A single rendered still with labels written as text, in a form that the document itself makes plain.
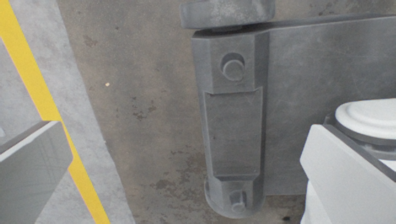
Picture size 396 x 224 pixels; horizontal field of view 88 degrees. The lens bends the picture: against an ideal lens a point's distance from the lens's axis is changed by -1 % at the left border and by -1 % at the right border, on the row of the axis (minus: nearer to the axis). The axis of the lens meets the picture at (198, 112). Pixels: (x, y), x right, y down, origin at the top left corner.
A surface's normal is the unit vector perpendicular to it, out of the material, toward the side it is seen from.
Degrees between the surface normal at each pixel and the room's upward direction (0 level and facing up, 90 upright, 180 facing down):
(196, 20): 37
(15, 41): 0
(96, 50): 0
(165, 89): 0
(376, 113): 90
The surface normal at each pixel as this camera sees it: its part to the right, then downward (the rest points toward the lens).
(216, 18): -0.27, 0.50
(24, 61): -0.07, 0.47
